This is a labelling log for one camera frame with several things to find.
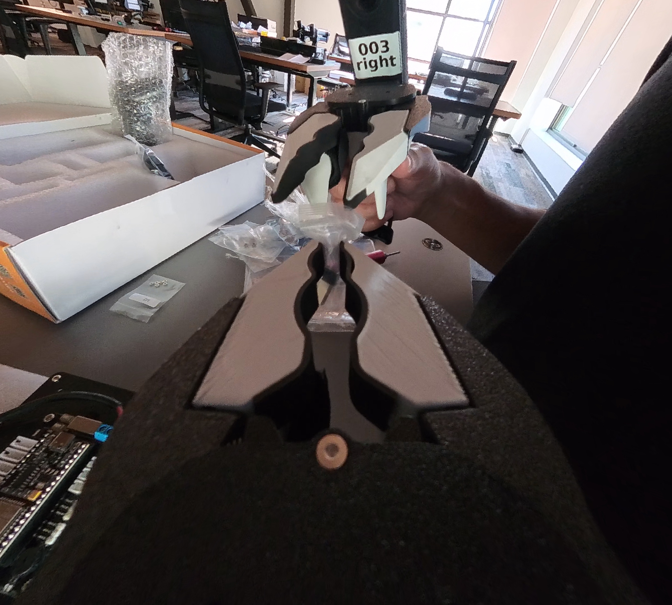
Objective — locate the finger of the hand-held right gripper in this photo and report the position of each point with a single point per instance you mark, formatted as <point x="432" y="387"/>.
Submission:
<point x="304" y="143"/>
<point x="383" y="148"/>

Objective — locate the red electric screwdriver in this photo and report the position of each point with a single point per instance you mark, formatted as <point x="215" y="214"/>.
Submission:
<point x="380" y="255"/>

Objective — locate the clear bag with small part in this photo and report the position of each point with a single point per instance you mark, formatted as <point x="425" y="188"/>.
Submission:
<point x="325" y="216"/>

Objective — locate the black slatted chair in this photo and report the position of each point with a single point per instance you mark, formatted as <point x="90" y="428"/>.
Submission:
<point x="462" y="90"/>

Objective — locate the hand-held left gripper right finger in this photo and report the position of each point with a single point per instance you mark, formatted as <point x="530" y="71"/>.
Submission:
<point x="409" y="348"/>

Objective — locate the clear bag with black claw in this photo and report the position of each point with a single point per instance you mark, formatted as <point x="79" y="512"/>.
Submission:
<point x="155" y="161"/>

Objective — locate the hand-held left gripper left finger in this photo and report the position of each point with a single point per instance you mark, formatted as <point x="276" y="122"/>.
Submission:
<point x="252" y="342"/>

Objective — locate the large paned window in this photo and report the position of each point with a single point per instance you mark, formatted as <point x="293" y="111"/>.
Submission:
<point x="456" y="1"/>

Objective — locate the blue toy robot arm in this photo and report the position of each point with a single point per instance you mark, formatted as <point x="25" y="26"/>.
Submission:
<point x="31" y="579"/>

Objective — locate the person's right forearm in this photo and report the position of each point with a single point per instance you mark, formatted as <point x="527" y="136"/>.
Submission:
<point x="483" y="216"/>

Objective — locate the controller circuit board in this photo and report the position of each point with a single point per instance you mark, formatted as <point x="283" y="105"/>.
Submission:
<point x="36" y="468"/>

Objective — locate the small black gear part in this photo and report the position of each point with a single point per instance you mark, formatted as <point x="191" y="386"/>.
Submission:
<point x="432" y="244"/>

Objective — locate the small clear bag of washers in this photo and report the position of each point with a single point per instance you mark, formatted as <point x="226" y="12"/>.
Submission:
<point x="147" y="298"/>

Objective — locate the person's right hand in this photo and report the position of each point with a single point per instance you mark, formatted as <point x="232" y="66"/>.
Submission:
<point x="420" y="185"/>

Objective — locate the bubble wrap bundle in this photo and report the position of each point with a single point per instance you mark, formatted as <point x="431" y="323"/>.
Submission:
<point x="139" y="90"/>

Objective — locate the orange and white kit box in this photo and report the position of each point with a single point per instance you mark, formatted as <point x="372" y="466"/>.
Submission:
<point x="131" y="237"/>

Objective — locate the crumpled clear plastic bags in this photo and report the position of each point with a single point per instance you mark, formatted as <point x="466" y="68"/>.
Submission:
<point x="252" y="248"/>

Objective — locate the background wooden desk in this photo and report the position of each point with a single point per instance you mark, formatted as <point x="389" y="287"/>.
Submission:
<point x="63" y="17"/>

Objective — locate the grey desk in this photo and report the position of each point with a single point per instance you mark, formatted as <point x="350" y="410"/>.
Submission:
<point x="199" y="316"/>

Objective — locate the black mesh office chair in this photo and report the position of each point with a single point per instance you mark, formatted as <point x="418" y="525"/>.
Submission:
<point x="215" y="48"/>

